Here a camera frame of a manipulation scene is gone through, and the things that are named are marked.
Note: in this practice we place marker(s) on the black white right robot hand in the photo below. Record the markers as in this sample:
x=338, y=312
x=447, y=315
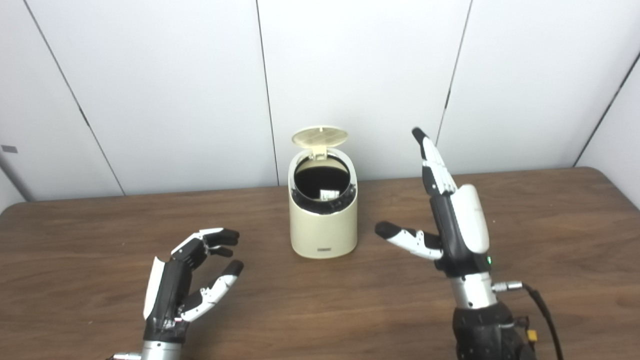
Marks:
x=460, y=235

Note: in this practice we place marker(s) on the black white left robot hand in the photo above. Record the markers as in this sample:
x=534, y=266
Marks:
x=167, y=290

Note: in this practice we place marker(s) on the cream-colored round bin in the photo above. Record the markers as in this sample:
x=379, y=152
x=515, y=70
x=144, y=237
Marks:
x=322, y=230

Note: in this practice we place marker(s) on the white green milk carton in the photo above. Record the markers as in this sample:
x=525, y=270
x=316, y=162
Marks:
x=328, y=193

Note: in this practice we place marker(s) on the cream round bin lid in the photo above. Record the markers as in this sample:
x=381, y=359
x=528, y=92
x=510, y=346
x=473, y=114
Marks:
x=320, y=136

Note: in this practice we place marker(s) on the small grey wall plate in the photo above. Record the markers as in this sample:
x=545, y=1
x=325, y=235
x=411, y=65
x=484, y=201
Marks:
x=9, y=149

